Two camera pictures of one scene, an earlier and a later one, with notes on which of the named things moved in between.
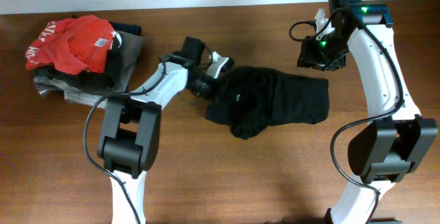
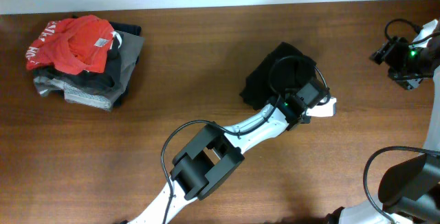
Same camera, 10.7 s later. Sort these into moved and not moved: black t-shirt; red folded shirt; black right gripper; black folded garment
Moved: black right gripper; black t-shirt
Not moved: red folded shirt; black folded garment
